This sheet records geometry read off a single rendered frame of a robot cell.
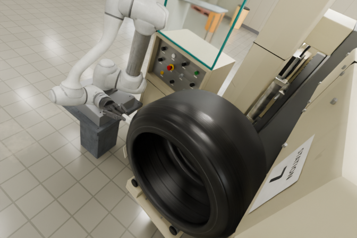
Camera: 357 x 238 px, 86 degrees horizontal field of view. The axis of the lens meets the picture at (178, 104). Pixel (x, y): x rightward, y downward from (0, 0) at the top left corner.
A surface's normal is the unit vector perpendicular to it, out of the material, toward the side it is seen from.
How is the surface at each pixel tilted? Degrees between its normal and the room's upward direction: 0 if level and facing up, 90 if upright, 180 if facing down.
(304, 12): 90
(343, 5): 90
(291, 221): 90
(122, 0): 67
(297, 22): 90
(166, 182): 8
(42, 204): 0
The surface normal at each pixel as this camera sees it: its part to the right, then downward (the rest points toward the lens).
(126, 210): 0.30, -0.72
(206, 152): -0.10, -0.18
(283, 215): -0.87, 0.07
